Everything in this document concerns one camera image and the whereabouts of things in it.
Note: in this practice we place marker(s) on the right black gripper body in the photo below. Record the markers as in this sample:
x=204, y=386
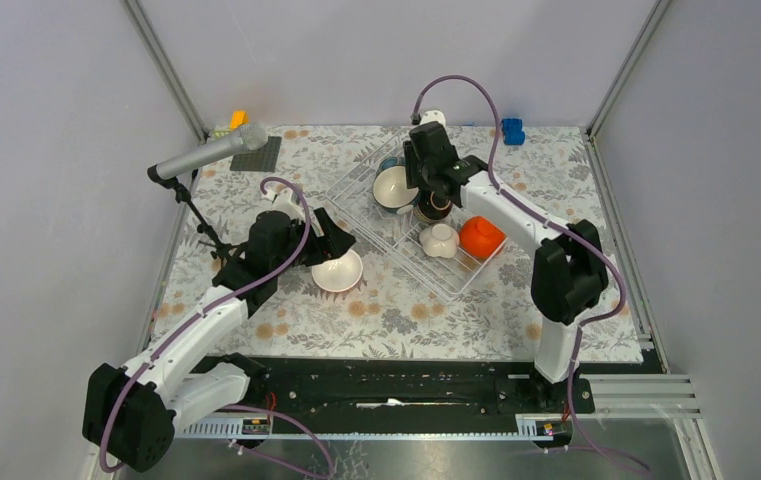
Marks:
x=417, y=172

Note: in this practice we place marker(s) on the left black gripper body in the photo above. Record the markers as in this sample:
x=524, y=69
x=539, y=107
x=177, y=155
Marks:
x=309, y=255

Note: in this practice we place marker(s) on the orange bowl white inside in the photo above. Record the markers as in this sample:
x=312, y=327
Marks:
x=338, y=275

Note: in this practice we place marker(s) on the black bowl patterned rim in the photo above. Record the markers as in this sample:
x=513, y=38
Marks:
x=431, y=209

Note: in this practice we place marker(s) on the dark blue floral bowl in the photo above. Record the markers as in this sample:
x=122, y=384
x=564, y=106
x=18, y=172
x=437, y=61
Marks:
x=390, y=162

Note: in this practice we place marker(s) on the teal square ceramic cup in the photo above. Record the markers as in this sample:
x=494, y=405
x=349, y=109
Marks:
x=391, y=192

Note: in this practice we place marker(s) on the white flower-shaped bowl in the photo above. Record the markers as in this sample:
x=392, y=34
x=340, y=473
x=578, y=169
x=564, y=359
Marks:
x=439, y=241

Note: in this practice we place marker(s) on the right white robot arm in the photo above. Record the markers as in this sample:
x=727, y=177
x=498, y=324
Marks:
x=569, y=270

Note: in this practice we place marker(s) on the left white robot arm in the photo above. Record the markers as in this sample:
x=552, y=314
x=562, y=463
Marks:
x=134, y=411

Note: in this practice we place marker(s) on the floral table mat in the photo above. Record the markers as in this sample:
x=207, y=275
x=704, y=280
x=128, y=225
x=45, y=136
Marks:
x=389, y=313

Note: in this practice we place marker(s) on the grey lego baseplate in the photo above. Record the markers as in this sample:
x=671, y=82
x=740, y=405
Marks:
x=262, y=160

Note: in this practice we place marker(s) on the blue toy brick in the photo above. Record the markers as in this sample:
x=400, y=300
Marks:
x=512, y=131

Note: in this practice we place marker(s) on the silver microphone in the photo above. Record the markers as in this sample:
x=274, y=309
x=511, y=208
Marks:
x=245, y=139

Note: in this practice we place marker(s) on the yellow toy brick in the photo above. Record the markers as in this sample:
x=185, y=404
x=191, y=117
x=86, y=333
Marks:
x=238, y=119

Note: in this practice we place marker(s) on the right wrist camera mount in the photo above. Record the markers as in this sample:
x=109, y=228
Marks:
x=430, y=116

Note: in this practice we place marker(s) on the white wire dish rack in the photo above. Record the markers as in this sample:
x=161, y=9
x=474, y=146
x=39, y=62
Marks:
x=396, y=237

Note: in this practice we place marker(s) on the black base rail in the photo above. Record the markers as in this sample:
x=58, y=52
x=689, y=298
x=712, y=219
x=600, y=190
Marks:
x=457, y=398

